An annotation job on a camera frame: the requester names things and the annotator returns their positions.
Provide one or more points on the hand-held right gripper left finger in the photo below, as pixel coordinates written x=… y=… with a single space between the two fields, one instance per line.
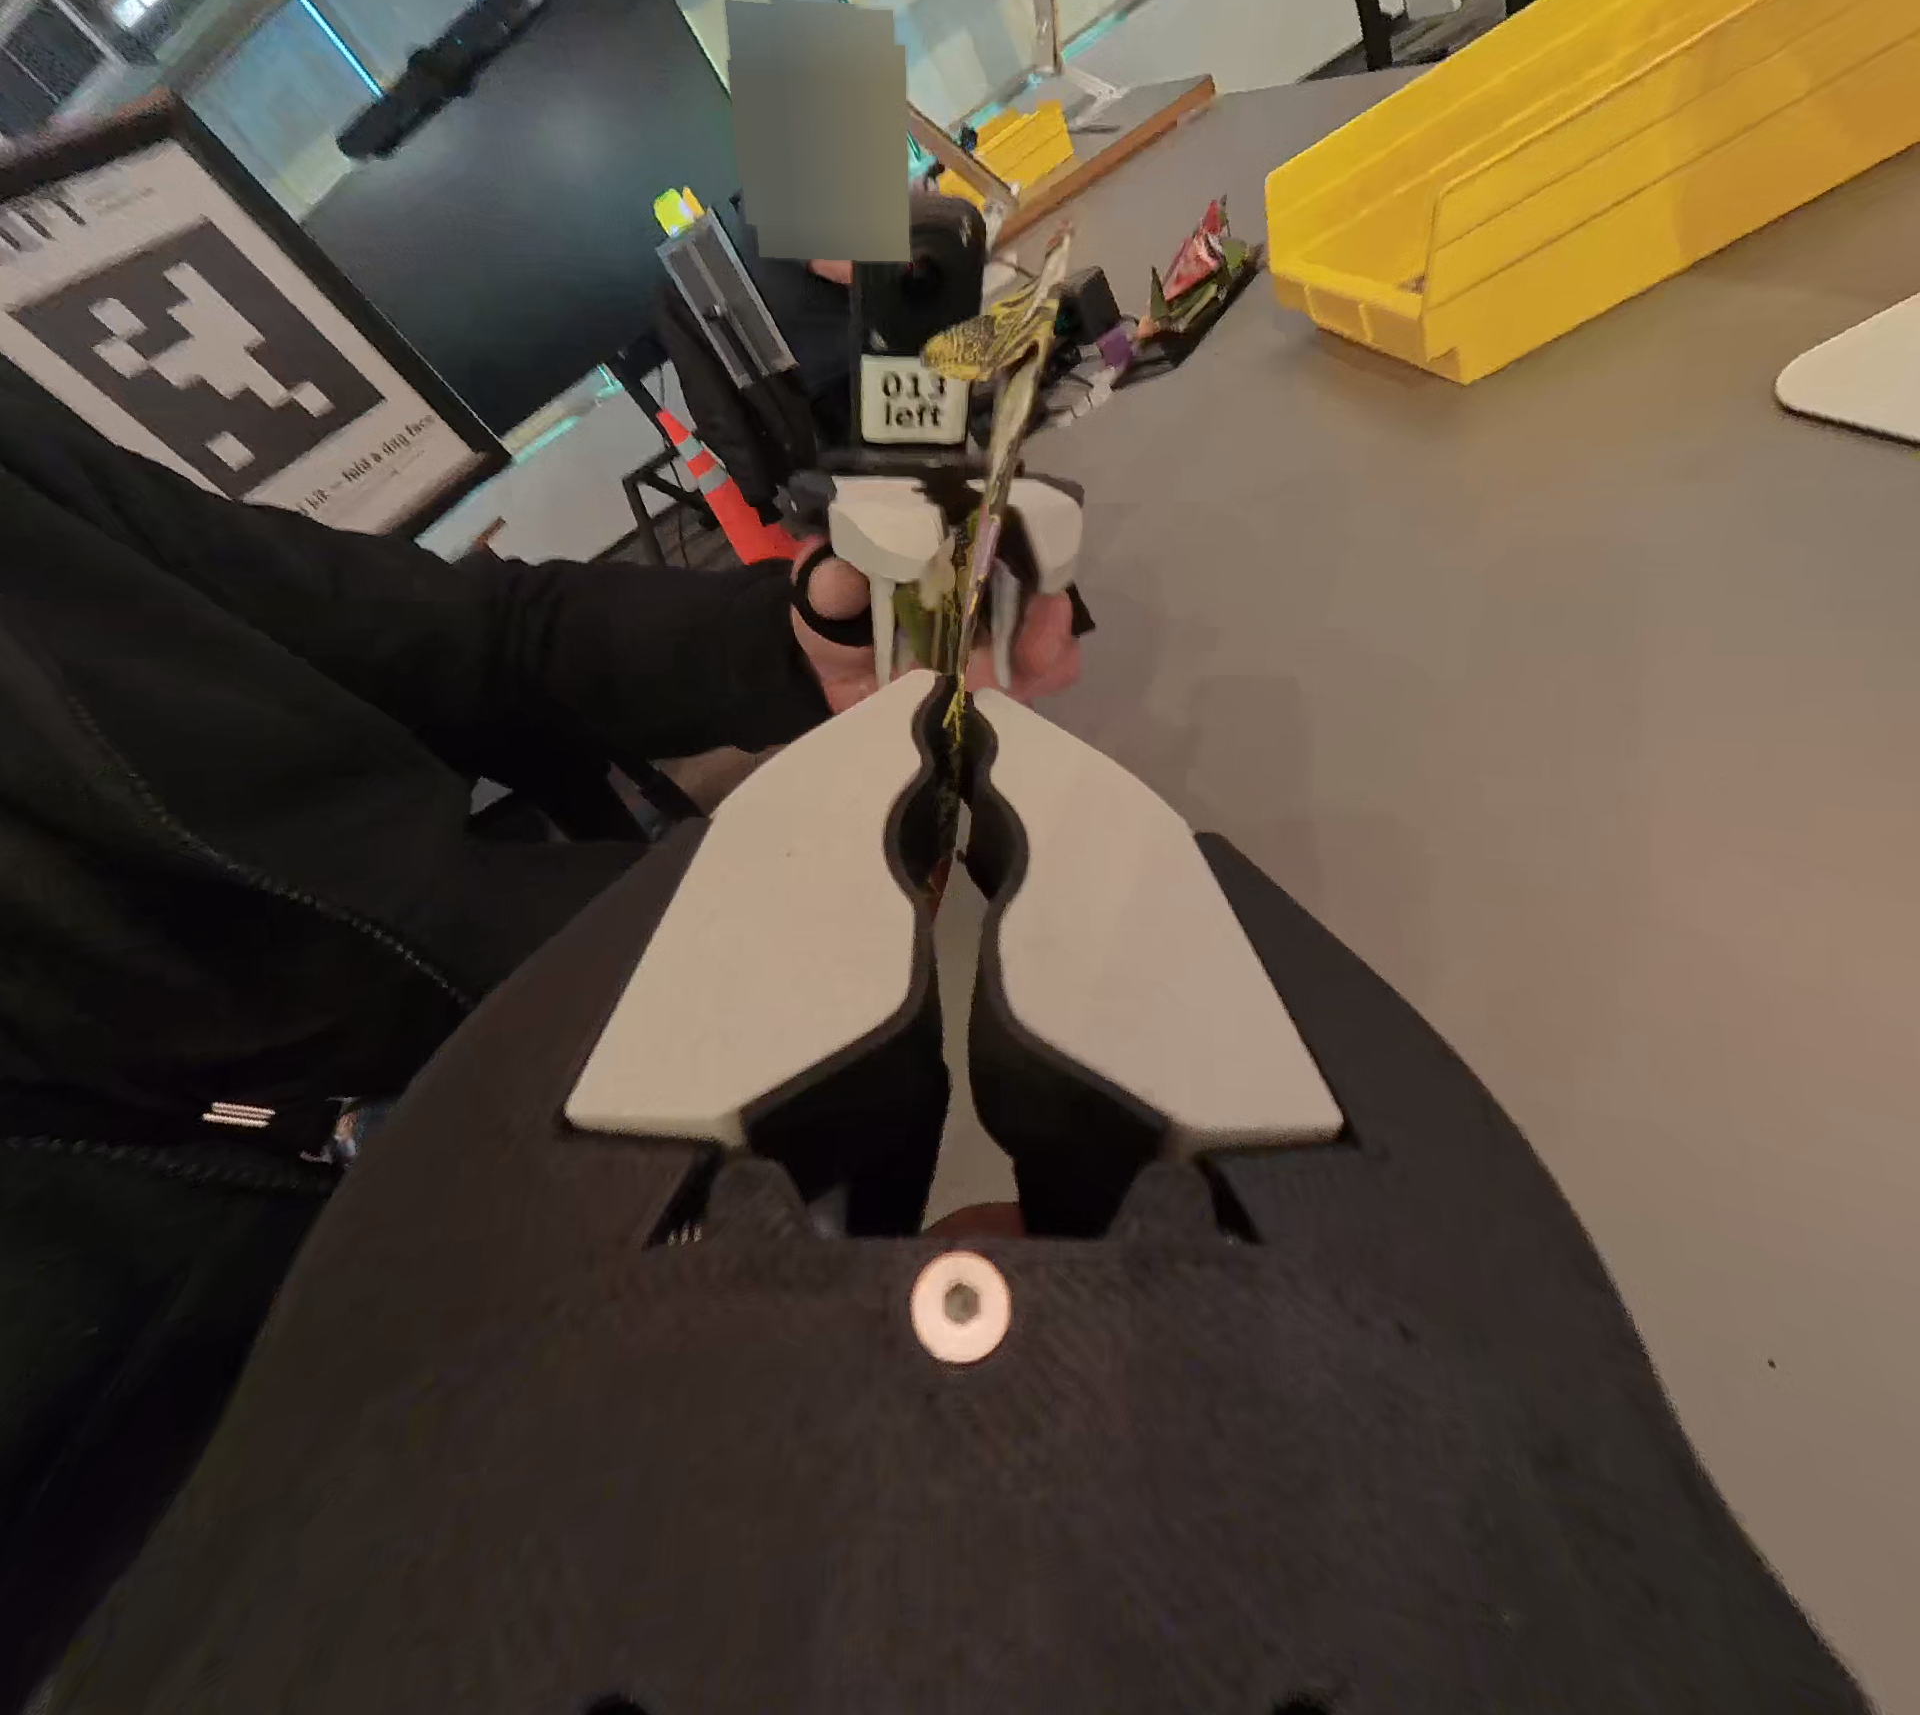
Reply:
x=751 y=967

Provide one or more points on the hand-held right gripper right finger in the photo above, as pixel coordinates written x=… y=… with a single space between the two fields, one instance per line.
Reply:
x=1141 y=981

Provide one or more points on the white flat base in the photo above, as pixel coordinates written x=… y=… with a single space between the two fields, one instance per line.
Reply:
x=1860 y=381

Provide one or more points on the small black box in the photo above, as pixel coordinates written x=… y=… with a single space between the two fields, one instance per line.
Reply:
x=1082 y=305

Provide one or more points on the person's left forearm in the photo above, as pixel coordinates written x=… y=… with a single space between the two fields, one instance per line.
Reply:
x=631 y=667

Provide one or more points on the large yellow plastic bin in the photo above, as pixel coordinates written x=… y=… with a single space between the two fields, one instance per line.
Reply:
x=1590 y=141

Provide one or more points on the yellow-green snack packet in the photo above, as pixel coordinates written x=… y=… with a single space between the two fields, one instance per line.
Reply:
x=983 y=351

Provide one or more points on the framed marker sign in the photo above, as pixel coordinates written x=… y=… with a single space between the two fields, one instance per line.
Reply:
x=194 y=351

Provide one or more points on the orange traffic cone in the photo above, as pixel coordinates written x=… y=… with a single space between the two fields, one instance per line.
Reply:
x=721 y=493

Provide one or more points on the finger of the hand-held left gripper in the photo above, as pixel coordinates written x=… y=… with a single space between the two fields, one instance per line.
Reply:
x=1051 y=539
x=884 y=531

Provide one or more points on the black video bar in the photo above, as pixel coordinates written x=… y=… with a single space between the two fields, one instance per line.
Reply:
x=434 y=73

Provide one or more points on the small yellow plastic bin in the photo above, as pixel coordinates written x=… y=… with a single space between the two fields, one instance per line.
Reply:
x=1029 y=149

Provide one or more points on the person's left hand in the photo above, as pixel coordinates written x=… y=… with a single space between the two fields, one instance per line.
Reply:
x=837 y=681

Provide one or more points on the large black screen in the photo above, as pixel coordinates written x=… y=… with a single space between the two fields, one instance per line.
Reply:
x=554 y=201

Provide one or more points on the wooden edged board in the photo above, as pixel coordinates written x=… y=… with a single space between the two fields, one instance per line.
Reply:
x=1141 y=119

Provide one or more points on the grey metal device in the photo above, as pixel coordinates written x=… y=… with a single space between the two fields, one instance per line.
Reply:
x=729 y=299

